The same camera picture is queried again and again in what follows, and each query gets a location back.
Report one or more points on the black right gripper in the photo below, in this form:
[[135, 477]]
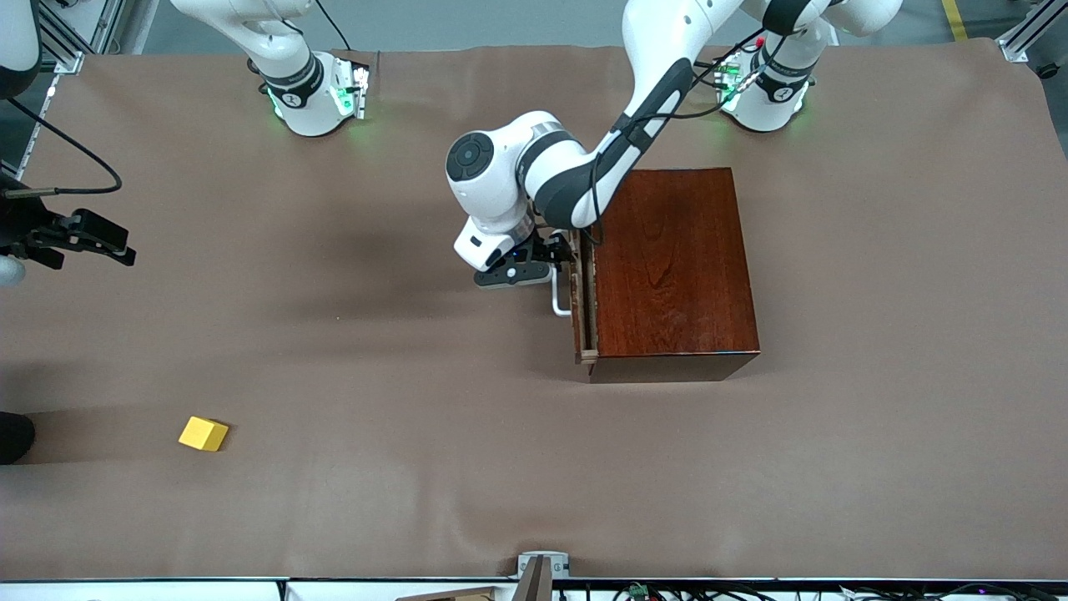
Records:
[[27, 225]]

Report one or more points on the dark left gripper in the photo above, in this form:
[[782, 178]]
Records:
[[552, 248]]

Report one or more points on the yellow wooden block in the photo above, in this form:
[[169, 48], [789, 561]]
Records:
[[203, 434]]

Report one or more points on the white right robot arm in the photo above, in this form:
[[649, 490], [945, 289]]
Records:
[[300, 92]]

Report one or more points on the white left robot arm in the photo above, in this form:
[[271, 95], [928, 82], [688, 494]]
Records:
[[501, 167]]

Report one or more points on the dark wooden drawer cabinet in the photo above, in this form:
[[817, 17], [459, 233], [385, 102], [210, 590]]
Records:
[[667, 267]]

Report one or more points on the black round object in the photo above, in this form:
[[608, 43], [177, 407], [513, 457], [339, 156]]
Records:
[[12, 438]]

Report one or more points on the brown table cloth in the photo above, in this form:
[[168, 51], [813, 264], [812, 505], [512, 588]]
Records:
[[334, 501]]

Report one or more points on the brown wooden board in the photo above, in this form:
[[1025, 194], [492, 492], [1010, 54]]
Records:
[[450, 595]]

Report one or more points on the black round foot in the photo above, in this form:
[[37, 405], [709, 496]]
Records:
[[1047, 71]]

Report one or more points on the silver aluminium frame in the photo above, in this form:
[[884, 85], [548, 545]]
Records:
[[1014, 46], [67, 37]]

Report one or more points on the grey metal mount bracket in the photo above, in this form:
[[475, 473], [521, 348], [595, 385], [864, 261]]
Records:
[[557, 563]]

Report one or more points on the brown slanted wooden post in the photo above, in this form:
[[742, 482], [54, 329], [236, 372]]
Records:
[[534, 584]]

